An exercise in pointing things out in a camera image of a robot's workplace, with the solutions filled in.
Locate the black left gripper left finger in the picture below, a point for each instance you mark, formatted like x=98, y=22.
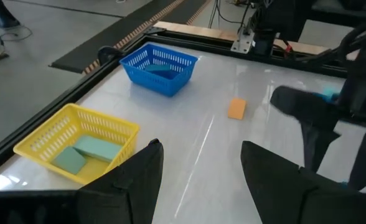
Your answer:
x=77, y=208

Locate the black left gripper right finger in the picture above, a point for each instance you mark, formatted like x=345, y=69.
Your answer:
x=295, y=202

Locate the light green block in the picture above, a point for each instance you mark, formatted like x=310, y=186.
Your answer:
x=69, y=160
x=97, y=147

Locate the orange rectangular block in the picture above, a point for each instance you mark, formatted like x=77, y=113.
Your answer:
x=236, y=109

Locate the blue rectangular block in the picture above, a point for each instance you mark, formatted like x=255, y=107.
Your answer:
x=159, y=70
x=321, y=97

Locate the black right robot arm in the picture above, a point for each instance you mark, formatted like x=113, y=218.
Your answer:
x=295, y=15

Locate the small light green cube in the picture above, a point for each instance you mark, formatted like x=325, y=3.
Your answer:
x=330, y=91

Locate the yellow plastic basket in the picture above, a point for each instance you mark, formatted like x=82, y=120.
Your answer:
x=91, y=170

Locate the blue plastic basket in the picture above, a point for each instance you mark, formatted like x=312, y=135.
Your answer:
x=158, y=85

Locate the black hazard striped floor mat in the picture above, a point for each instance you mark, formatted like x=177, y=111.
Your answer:
x=108, y=37

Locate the person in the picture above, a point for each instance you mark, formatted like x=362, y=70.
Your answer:
x=2, y=14

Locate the silver metal mounting bracket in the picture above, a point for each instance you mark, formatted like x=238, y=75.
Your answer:
x=242, y=43

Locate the black aluminium table frame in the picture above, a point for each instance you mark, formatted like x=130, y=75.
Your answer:
x=40, y=116

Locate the black frame clamp knob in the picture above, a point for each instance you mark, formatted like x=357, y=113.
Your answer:
x=106, y=54

